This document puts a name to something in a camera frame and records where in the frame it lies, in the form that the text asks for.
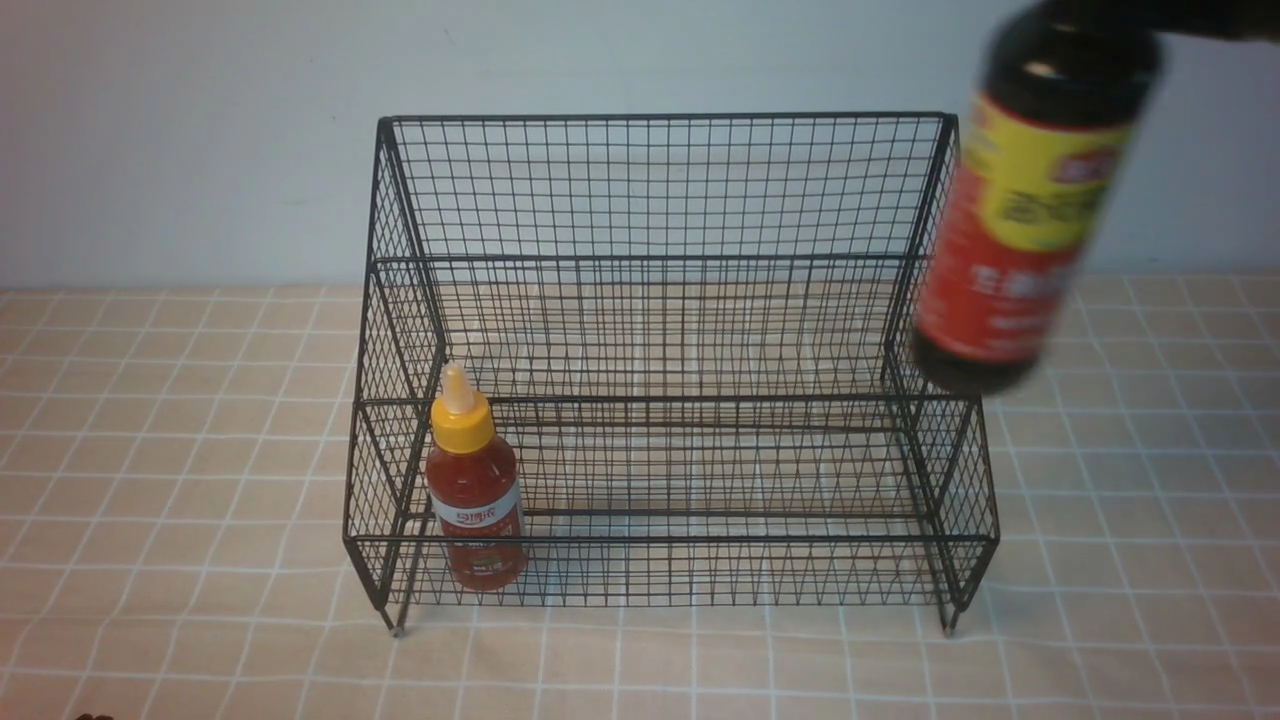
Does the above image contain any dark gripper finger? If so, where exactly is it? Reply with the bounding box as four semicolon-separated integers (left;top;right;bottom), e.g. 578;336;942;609
1046;1;1279;44

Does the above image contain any dark soy sauce bottle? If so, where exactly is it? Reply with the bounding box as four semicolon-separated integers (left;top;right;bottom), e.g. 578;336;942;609
911;1;1161;396

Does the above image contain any red sauce bottle yellow cap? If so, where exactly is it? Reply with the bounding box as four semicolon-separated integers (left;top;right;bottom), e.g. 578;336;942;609
422;363;527;592

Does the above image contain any peach checkered tablecloth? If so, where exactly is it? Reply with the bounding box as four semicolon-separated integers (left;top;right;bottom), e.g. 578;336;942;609
1;275;1279;719

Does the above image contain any black wire mesh shelf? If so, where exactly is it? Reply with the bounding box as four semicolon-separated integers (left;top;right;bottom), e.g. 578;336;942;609
343;111;1000;635

